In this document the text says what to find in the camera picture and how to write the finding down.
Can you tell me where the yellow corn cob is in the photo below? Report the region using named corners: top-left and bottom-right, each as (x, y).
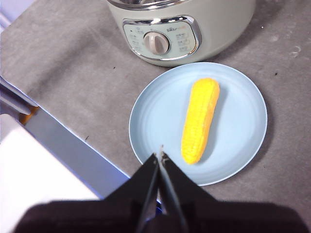
top-left (181, 77), bottom-right (221, 165)

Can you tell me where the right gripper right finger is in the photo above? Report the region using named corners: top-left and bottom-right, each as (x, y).
top-left (159, 145), bottom-right (218, 233)

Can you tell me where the aluminium profile frame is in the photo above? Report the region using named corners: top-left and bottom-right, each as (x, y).
top-left (0, 76), bottom-right (39, 115)

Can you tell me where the blue round plate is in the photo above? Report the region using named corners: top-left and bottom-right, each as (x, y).
top-left (128, 62), bottom-right (268, 187)

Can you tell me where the pale green electric steamer pot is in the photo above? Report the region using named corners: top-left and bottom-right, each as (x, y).
top-left (106, 0), bottom-right (257, 67)

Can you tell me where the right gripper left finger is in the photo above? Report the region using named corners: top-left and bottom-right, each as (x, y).
top-left (104, 152), bottom-right (160, 233)

